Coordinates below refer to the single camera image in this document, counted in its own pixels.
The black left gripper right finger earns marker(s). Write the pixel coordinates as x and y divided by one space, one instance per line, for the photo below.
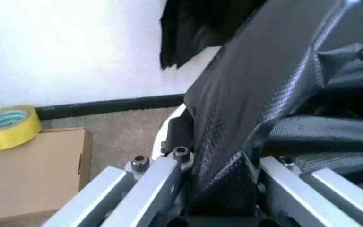
298 186

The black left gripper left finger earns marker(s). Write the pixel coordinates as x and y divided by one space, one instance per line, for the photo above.
128 186

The black plastic garbage bag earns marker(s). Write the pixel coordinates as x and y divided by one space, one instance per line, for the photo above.
263 89

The black baseboard strip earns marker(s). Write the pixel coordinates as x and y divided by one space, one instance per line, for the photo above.
112 105

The brown cardboard box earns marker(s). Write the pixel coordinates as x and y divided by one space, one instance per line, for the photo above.
33 175

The yellow tape roll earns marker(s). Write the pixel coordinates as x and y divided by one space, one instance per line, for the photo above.
9 128

